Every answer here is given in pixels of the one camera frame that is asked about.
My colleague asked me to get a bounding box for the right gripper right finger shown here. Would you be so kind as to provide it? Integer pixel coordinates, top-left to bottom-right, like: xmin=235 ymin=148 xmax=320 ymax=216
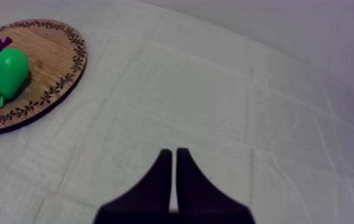
xmin=173 ymin=147 xmax=256 ymax=224

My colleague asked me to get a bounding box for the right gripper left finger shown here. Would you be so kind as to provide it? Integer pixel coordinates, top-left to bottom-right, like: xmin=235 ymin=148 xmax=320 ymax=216
xmin=93 ymin=148 xmax=173 ymax=224

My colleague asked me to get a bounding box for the round wooden board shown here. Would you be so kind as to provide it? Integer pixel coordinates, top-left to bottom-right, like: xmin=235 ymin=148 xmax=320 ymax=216
xmin=0 ymin=18 xmax=88 ymax=136

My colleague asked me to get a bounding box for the green toy pear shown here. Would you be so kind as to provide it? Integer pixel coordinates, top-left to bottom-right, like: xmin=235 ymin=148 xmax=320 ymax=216
xmin=0 ymin=47 xmax=30 ymax=108

